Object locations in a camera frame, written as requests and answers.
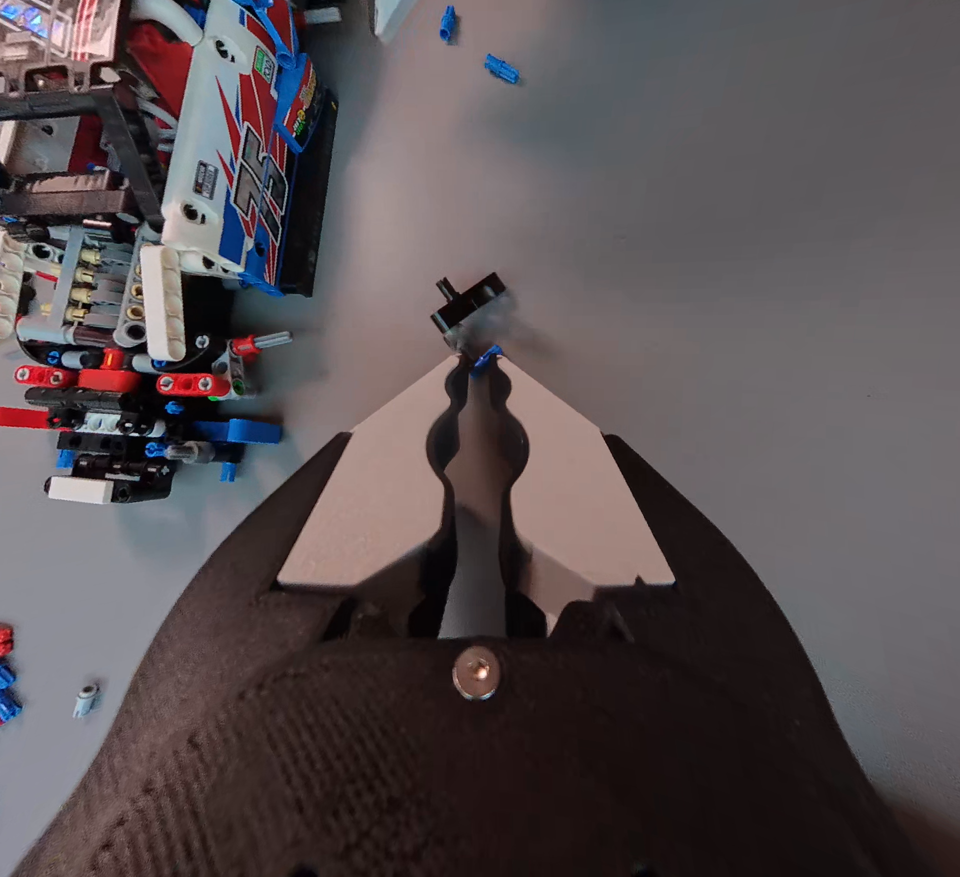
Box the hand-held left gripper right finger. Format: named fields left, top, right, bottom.
left=491, top=355, right=676, bottom=634

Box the toy race car model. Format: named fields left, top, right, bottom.
left=0, top=0, right=340, bottom=505

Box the pile of blue pins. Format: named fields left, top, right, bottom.
left=0, top=622, right=24, bottom=728

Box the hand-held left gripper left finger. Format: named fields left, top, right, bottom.
left=276, top=354, right=460, bottom=589

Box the black thin frame piece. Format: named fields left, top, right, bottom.
left=431, top=273, right=507, bottom=338

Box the grey desk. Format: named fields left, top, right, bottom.
left=0, top=0, right=960, bottom=877

